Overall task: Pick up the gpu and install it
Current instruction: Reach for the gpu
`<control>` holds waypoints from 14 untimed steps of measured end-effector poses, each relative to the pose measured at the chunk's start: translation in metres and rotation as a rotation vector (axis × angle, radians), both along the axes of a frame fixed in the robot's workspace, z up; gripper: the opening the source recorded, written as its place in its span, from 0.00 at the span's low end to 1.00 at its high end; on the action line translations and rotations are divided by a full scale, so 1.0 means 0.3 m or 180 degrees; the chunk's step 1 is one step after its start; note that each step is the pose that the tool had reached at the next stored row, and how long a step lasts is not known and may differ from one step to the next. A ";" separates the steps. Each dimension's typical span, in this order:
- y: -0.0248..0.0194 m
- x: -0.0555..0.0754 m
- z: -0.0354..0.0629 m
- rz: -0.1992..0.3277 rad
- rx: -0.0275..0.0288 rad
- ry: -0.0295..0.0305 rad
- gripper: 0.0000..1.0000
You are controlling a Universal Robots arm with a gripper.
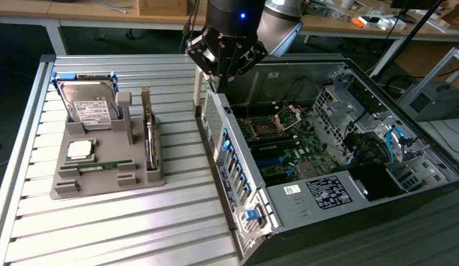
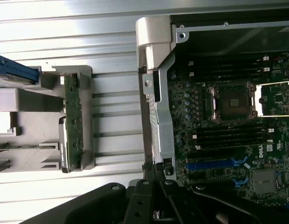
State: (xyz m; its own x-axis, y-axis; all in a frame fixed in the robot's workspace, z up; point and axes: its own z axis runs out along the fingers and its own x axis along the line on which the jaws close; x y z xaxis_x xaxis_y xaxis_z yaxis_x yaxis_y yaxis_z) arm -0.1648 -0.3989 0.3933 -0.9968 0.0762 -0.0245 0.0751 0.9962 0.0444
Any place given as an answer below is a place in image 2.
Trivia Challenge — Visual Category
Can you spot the blue expansion slot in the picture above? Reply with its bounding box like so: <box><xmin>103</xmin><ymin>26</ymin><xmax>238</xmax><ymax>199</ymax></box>
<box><xmin>186</xmin><ymin>158</ymin><xmax>249</xmax><ymax>171</ymax></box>

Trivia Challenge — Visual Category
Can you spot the green motherboard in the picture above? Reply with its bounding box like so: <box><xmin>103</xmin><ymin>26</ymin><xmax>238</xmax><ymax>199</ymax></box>
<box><xmin>169</xmin><ymin>52</ymin><xmax>289</xmax><ymax>215</ymax></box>

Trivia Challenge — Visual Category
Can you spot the black open PC case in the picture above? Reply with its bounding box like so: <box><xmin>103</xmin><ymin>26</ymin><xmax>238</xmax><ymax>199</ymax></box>
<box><xmin>135</xmin><ymin>13</ymin><xmax>289</xmax><ymax>217</ymax></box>

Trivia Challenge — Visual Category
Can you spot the black RAM slot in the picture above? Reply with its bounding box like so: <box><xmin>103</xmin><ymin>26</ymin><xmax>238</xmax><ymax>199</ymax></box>
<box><xmin>193</xmin><ymin>131</ymin><xmax>275</xmax><ymax>138</ymax></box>
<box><xmin>195</xmin><ymin>126</ymin><xmax>275</xmax><ymax>133</ymax></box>
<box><xmin>195</xmin><ymin>142</ymin><xmax>275</xmax><ymax>150</ymax></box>
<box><xmin>188</xmin><ymin>60</ymin><xmax>270</xmax><ymax>67</ymax></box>
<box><xmin>188</xmin><ymin>71</ymin><xmax>270</xmax><ymax>78</ymax></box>
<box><xmin>188</xmin><ymin>66</ymin><xmax>270</xmax><ymax>72</ymax></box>
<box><xmin>195</xmin><ymin>137</ymin><xmax>275</xmax><ymax>143</ymax></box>
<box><xmin>188</xmin><ymin>55</ymin><xmax>270</xmax><ymax>61</ymax></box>

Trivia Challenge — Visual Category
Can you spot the grey chipset heatsink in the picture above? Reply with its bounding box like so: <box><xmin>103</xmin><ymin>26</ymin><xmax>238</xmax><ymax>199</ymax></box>
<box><xmin>252</xmin><ymin>168</ymin><xmax>276</xmax><ymax>195</ymax></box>

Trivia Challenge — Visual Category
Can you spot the CPU socket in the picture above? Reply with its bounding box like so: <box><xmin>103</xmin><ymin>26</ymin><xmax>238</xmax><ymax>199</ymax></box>
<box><xmin>206</xmin><ymin>81</ymin><xmax>259</xmax><ymax>125</ymax></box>

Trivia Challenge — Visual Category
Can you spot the grey parts rack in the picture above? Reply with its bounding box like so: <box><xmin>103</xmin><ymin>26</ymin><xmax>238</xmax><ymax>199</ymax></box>
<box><xmin>0</xmin><ymin>63</ymin><xmax>93</xmax><ymax>175</ymax></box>

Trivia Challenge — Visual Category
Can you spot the metal socket cover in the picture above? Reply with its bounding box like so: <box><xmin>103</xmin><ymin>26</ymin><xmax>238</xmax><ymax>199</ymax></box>
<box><xmin>257</xmin><ymin>81</ymin><xmax>289</xmax><ymax>117</ymax></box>

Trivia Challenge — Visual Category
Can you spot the hard disk in blue caddy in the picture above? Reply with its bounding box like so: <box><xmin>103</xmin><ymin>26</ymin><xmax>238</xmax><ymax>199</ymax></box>
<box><xmin>0</xmin><ymin>54</ymin><xmax>42</xmax><ymax>86</ymax></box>

